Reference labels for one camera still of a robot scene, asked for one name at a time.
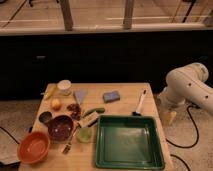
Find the blue sponge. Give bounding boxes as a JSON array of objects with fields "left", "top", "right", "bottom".
[{"left": 103, "top": 91, "right": 120, "bottom": 103}]

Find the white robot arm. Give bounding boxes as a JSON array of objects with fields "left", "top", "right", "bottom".
[{"left": 158, "top": 63, "right": 213, "bottom": 126}]

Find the green plastic tray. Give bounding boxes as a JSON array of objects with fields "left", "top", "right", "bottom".
[{"left": 95, "top": 115, "right": 165, "bottom": 171}]

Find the green cucumber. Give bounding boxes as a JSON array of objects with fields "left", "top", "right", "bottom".
[{"left": 83, "top": 107, "right": 105, "bottom": 117}]

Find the white rectangular block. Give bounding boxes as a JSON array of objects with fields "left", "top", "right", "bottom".
[{"left": 78, "top": 112, "right": 99, "bottom": 127}]

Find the light green cup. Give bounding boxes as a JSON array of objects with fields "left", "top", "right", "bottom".
[{"left": 77, "top": 127, "right": 92, "bottom": 143}]

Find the blue grey triangular cloth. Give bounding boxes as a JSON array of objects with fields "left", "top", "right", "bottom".
[{"left": 74, "top": 89, "right": 87, "bottom": 105}]

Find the red grapes bunch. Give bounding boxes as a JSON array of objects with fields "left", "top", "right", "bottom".
[{"left": 67, "top": 104, "right": 81, "bottom": 120}]

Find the metal fork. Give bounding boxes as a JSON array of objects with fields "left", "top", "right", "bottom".
[{"left": 62, "top": 125, "right": 80, "bottom": 154}]

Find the white cup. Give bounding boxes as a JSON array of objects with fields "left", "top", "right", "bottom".
[{"left": 57, "top": 80, "right": 71, "bottom": 96}]

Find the purple bowl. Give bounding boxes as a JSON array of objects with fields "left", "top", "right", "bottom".
[{"left": 48, "top": 115, "right": 73, "bottom": 141}]

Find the yellow lemon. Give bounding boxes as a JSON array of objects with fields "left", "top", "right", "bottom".
[{"left": 51, "top": 99, "right": 62, "bottom": 111}]

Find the yellow banana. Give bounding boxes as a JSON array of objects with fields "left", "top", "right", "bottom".
[{"left": 44, "top": 84, "right": 57, "bottom": 100}]

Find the small dark bowl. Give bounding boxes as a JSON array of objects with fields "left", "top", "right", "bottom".
[{"left": 39, "top": 111, "right": 52, "bottom": 124}]

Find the orange bowl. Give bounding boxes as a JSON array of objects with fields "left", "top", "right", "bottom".
[{"left": 17, "top": 131, "right": 50, "bottom": 164}]

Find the black cable right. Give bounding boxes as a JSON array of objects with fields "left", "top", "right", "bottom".
[{"left": 165, "top": 105, "right": 200, "bottom": 171}]

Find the black cable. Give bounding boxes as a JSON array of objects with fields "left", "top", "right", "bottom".
[
  {"left": 0, "top": 125, "right": 21, "bottom": 145},
  {"left": 165, "top": 105, "right": 200, "bottom": 171}
]

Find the black cable left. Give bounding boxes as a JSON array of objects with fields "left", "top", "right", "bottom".
[{"left": 0, "top": 125, "right": 21, "bottom": 145}]

